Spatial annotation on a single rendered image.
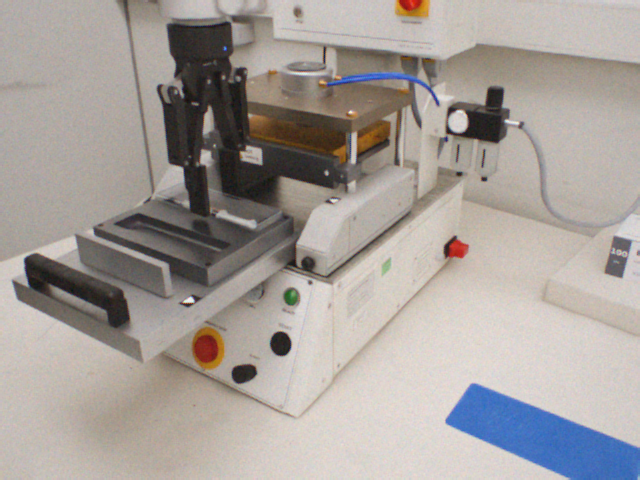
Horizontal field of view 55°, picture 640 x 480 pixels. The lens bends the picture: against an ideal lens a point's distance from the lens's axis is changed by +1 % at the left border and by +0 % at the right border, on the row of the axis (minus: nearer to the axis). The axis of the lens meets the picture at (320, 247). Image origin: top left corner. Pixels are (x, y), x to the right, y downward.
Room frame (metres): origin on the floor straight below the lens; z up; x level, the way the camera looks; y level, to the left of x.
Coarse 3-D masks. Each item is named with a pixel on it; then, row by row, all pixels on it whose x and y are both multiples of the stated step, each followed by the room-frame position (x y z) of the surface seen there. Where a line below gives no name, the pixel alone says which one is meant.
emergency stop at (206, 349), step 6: (204, 336) 0.72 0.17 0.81; (210, 336) 0.72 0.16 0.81; (198, 342) 0.72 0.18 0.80; (204, 342) 0.72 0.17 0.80; (210, 342) 0.71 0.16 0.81; (198, 348) 0.72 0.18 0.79; (204, 348) 0.71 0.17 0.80; (210, 348) 0.71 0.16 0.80; (216, 348) 0.71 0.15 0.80; (198, 354) 0.71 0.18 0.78; (204, 354) 0.71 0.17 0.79; (210, 354) 0.70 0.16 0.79; (216, 354) 0.71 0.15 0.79; (204, 360) 0.70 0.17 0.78; (210, 360) 0.70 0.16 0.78
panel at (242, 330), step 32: (288, 288) 0.70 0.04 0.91; (224, 320) 0.73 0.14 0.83; (256, 320) 0.70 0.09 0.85; (288, 320) 0.68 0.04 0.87; (192, 352) 0.73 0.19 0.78; (224, 352) 0.70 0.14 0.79; (256, 352) 0.68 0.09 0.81; (288, 352) 0.66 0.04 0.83; (256, 384) 0.66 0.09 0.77; (288, 384) 0.64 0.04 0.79
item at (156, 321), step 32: (64, 256) 0.67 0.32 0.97; (96, 256) 0.64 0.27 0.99; (128, 256) 0.61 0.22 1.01; (288, 256) 0.71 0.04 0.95; (128, 288) 0.60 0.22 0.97; (160, 288) 0.58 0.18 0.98; (192, 288) 0.60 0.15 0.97; (224, 288) 0.60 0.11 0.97; (64, 320) 0.57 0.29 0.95; (96, 320) 0.54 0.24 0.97; (160, 320) 0.53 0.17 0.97; (192, 320) 0.56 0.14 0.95; (128, 352) 0.51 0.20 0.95
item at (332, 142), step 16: (256, 128) 0.92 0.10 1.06; (272, 128) 0.92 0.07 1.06; (288, 128) 0.92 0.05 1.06; (304, 128) 0.92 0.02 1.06; (320, 128) 0.91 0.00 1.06; (368, 128) 0.91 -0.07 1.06; (384, 128) 0.93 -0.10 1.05; (288, 144) 0.85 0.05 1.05; (304, 144) 0.84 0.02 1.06; (320, 144) 0.84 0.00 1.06; (336, 144) 0.84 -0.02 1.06; (368, 144) 0.89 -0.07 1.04; (384, 144) 0.93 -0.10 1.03
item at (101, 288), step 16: (32, 256) 0.60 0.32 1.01; (32, 272) 0.59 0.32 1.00; (48, 272) 0.57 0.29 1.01; (64, 272) 0.57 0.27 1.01; (80, 272) 0.57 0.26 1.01; (32, 288) 0.60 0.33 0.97; (64, 288) 0.56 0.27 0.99; (80, 288) 0.54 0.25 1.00; (96, 288) 0.53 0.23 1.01; (112, 288) 0.53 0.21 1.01; (96, 304) 0.53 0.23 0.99; (112, 304) 0.52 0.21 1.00; (112, 320) 0.52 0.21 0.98; (128, 320) 0.53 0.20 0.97
